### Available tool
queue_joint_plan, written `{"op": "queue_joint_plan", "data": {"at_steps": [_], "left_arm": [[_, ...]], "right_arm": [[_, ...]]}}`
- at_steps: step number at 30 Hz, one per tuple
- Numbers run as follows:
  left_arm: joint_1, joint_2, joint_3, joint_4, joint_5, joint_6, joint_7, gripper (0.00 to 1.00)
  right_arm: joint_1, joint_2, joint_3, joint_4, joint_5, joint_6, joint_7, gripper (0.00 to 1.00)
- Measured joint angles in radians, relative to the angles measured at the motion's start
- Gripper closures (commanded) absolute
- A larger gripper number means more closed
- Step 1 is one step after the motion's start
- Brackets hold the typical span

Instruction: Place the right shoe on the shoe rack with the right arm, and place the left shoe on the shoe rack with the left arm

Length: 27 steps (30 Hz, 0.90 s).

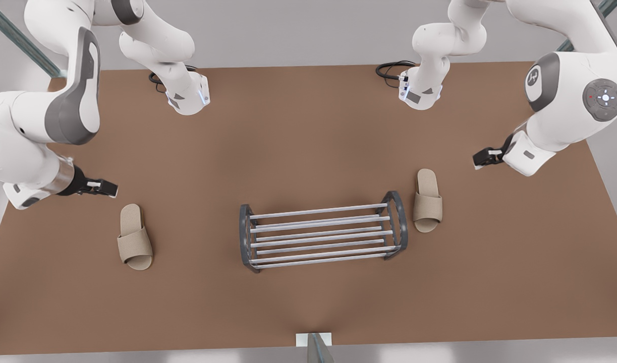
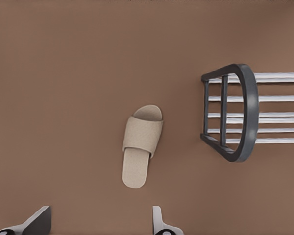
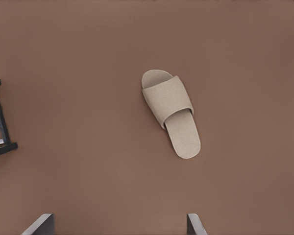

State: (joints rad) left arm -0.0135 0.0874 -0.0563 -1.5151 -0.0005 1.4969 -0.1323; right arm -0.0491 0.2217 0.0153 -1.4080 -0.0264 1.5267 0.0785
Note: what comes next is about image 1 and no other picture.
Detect grey metal shoe rack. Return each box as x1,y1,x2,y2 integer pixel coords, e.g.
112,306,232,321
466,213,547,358
239,190,408,274

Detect beige slipper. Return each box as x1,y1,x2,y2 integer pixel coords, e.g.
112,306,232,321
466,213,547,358
413,168,443,233
117,204,153,271

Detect black cable loop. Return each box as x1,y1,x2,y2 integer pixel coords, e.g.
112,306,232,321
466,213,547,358
148,65,199,93
375,60,418,89

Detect silver frame post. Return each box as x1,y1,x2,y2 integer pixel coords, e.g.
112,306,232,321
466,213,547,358
0,3,67,78
556,0,617,52
295,332,334,363

